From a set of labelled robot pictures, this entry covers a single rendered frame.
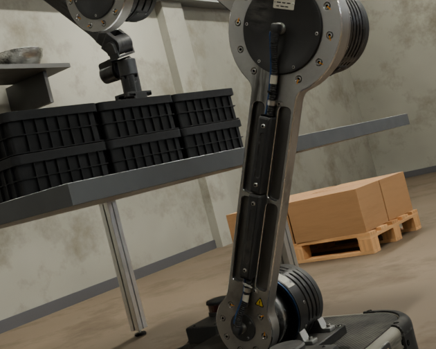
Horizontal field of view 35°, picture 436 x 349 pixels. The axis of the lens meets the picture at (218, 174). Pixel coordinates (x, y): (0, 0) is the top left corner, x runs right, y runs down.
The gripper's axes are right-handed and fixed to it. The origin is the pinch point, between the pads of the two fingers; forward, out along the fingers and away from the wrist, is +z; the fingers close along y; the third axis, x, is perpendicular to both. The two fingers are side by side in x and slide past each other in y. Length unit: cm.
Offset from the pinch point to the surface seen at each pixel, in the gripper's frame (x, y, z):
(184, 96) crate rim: 8.9, -13.0, -5.3
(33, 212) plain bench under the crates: 51, 75, 19
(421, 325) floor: 48, -62, 84
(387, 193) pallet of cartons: -52, -236, 59
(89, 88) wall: -284, -210, -61
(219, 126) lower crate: 9.3, -25.7, 5.7
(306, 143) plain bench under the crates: 53, -9, 17
